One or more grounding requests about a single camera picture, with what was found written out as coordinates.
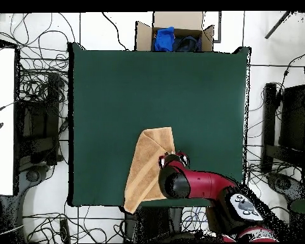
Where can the grey round caster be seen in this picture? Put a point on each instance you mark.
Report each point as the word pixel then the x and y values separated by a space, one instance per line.
pixel 32 176

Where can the dark speckled chair base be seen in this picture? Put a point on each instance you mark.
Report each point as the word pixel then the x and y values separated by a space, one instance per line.
pixel 284 184

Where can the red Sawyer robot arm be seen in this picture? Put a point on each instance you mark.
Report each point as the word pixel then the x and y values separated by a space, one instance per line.
pixel 203 184

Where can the black equipment rack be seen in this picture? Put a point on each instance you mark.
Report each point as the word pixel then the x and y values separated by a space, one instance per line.
pixel 38 122
pixel 293 119

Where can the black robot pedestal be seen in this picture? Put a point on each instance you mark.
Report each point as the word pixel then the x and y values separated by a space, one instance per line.
pixel 152 223

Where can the cardboard box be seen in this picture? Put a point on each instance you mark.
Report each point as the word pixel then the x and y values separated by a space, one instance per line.
pixel 145 38

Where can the black power strip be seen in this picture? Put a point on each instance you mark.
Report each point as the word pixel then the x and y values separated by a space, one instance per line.
pixel 65 231

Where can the grey metal bar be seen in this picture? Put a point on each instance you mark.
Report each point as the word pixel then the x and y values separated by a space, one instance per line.
pixel 278 25

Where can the dark navy garment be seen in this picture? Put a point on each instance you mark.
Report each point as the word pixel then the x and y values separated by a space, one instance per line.
pixel 186 44

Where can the dark green table cloth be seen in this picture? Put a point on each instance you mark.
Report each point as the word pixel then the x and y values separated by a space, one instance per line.
pixel 104 101

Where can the white side table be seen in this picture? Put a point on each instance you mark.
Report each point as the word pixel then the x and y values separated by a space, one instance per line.
pixel 2 127

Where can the black metal frame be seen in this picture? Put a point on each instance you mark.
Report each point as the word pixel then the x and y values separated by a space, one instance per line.
pixel 219 28

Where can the tan terry towel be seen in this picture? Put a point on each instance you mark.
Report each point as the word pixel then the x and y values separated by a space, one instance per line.
pixel 147 167

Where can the blue garment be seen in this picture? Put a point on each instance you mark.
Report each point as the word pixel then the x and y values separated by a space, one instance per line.
pixel 164 39

